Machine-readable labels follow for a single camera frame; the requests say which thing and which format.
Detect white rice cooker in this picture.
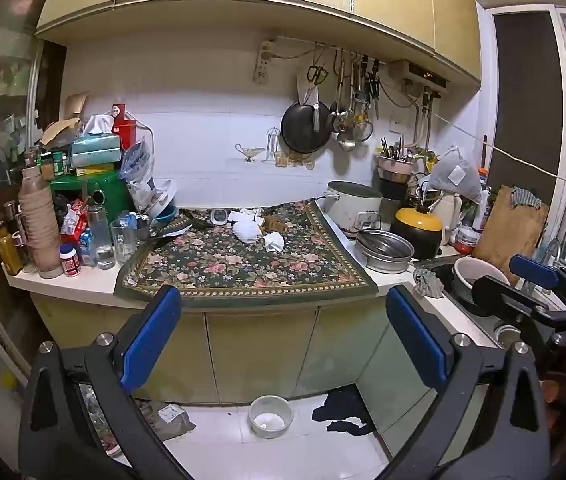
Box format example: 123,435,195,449
324,181,384,236

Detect steel ladle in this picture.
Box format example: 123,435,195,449
337,60,359,152

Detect yellow and black pot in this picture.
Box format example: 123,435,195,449
390,205,444,261

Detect steel strainer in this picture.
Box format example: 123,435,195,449
352,57,374,142

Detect steel cleaver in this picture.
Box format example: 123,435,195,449
303,85,323,132

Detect blue bowl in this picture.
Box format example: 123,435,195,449
152,205,179,226

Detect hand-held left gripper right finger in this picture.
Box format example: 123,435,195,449
385,284,551,480

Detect dark floor cloth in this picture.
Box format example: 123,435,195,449
311,387,379,437

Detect white lid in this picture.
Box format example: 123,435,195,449
140,179,179,221

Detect white floor bowl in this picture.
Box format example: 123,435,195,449
248,395,295,440

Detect green box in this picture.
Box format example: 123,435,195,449
50,169,134,216

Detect plastic bag on floor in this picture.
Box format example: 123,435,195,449
136,400,197,442

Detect black wok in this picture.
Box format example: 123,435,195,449
281,101,334,153

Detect white power strip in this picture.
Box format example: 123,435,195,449
254,40,276,86

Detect steel faucet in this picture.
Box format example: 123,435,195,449
538,237,564,281

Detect checkered cloth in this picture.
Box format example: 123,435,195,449
509,186,544,210

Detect brown wrapper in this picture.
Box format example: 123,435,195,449
262,214,294,233

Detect grey dish rag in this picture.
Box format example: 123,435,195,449
412,267,444,301

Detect white pill bottle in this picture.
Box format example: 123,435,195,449
59,243,82,278

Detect teal tissue box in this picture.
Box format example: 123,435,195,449
70,115,123,168

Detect steel spoon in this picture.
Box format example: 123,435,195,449
330,60,349,133

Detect lower kitchen cabinets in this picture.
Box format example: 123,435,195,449
30,292,504,456

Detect perforated steel holder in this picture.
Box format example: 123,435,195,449
128,212,156,243

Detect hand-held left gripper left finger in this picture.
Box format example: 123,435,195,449
19,285,194,480

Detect clear water bottle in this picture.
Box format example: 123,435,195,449
87,202,116,271

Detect steel pot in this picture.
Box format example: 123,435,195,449
354,230,416,275

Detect wall water heater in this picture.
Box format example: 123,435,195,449
388,59,451,92

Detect grey fabric bag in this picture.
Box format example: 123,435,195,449
428,146,484,203

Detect yellow wall cabinets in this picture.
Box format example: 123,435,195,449
36,0,484,86

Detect floral green table cloth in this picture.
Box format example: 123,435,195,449
113,199,379,308

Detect wooden cutting board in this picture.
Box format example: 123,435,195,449
470,185,551,276

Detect stack of brown cups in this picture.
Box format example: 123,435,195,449
17,166,64,280

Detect red bottle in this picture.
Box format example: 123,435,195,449
110,102,138,151

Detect clear drinking glass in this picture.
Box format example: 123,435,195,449
110,220,138,265

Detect pink utensil holder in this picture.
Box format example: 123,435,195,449
375,152,416,186

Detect white jug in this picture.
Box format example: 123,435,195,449
430,192,464,247

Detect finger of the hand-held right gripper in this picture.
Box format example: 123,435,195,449
509,254,566,311
472,275,566,362

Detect yellow oil bottle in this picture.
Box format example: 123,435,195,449
0,227,24,277

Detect blue printed plastic bag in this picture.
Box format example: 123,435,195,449
119,137,158,211

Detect black kitchen scissors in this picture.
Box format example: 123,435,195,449
306,62,330,86

